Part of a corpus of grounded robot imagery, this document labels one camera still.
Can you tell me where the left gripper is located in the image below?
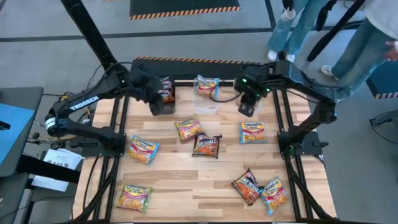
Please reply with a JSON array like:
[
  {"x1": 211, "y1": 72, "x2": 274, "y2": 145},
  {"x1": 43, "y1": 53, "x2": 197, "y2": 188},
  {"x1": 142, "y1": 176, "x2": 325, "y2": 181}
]
[{"x1": 129, "y1": 67, "x2": 165, "y2": 106}]

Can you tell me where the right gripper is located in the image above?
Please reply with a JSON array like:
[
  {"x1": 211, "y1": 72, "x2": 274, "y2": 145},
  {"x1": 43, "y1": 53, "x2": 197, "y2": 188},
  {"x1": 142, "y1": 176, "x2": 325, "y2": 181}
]
[{"x1": 233, "y1": 73, "x2": 272, "y2": 118}]

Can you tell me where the clear plastic bin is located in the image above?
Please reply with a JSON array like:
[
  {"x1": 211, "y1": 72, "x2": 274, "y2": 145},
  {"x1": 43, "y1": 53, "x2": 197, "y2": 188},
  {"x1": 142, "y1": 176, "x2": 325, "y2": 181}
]
[
  {"x1": 233, "y1": 79, "x2": 262, "y2": 114},
  {"x1": 192, "y1": 76, "x2": 220, "y2": 115}
]

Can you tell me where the person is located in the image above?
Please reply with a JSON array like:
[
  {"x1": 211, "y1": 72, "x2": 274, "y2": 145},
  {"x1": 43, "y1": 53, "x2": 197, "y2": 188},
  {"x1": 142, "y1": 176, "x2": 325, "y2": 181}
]
[
  {"x1": 320, "y1": 0, "x2": 398, "y2": 102},
  {"x1": 266, "y1": 0, "x2": 330, "y2": 63}
]

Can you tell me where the black stand column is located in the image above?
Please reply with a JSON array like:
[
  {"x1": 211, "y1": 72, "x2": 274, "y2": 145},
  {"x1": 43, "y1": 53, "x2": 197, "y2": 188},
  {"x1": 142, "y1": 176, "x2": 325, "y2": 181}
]
[{"x1": 60, "y1": 0, "x2": 125, "y2": 71}]

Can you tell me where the white paper cup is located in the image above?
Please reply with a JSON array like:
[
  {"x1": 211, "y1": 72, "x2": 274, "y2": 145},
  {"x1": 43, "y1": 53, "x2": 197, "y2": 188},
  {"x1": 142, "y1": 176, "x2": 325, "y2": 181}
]
[{"x1": 280, "y1": 8, "x2": 297, "y2": 22}]

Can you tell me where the white paper sheet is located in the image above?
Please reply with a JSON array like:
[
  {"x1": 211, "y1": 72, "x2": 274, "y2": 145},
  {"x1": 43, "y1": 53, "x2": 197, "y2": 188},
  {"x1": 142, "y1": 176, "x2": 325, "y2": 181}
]
[{"x1": 30, "y1": 148, "x2": 83, "y2": 192}]

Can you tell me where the grey desk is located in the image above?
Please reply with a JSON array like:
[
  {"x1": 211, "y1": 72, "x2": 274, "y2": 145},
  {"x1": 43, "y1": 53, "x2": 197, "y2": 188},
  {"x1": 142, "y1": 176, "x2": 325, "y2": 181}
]
[{"x1": 0, "y1": 86, "x2": 44, "y2": 178}]

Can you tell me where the black desk beam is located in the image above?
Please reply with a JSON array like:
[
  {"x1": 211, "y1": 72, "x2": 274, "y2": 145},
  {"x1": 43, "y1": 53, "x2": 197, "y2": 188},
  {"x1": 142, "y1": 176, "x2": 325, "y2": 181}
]
[{"x1": 17, "y1": 154, "x2": 81, "y2": 184}]

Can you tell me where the blue desk mat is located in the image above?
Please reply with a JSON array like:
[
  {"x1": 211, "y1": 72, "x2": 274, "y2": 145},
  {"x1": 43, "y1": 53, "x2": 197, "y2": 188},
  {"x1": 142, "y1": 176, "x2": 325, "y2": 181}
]
[{"x1": 0, "y1": 102, "x2": 35, "y2": 166}]

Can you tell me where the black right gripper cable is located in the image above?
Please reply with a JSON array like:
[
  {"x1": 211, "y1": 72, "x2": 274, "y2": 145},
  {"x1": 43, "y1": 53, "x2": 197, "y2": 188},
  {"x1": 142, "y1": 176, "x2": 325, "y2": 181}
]
[{"x1": 208, "y1": 91, "x2": 243, "y2": 104}]

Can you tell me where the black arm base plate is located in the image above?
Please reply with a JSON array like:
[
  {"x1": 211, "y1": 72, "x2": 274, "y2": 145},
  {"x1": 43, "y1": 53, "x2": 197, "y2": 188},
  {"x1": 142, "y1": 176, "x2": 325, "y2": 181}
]
[
  {"x1": 81, "y1": 133, "x2": 127, "y2": 157},
  {"x1": 277, "y1": 130, "x2": 330, "y2": 156}
]

